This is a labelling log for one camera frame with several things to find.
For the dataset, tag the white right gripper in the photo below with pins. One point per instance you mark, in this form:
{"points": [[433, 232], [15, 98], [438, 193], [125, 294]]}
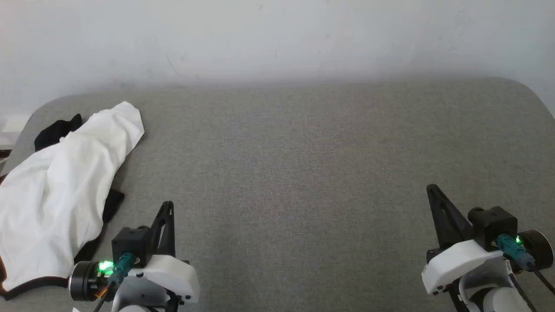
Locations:
{"points": [[455, 264]]}

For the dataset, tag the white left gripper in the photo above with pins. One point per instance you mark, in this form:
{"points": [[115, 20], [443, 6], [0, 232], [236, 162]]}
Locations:
{"points": [[169, 273]]}

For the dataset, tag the white and black shirt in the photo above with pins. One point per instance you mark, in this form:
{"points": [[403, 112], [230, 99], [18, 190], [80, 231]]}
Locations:
{"points": [[65, 182]]}

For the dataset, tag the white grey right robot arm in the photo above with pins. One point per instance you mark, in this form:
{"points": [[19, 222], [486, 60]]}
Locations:
{"points": [[498, 301]]}

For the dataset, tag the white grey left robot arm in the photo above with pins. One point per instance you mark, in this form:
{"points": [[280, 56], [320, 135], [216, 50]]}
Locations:
{"points": [[138, 300]]}

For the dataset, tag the grey fabric sofa seat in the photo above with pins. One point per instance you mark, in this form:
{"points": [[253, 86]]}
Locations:
{"points": [[303, 173]]}

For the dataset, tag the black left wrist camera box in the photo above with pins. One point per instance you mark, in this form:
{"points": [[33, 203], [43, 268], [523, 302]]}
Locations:
{"points": [[130, 245]]}

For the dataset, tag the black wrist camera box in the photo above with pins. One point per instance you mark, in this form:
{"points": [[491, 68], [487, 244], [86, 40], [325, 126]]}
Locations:
{"points": [[492, 225], [130, 245]]}

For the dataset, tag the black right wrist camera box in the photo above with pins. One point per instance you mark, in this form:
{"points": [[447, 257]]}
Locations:
{"points": [[492, 225]]}

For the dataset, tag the white wall ledge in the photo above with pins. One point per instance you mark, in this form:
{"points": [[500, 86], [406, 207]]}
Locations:
{"points": [[13, 125]]}

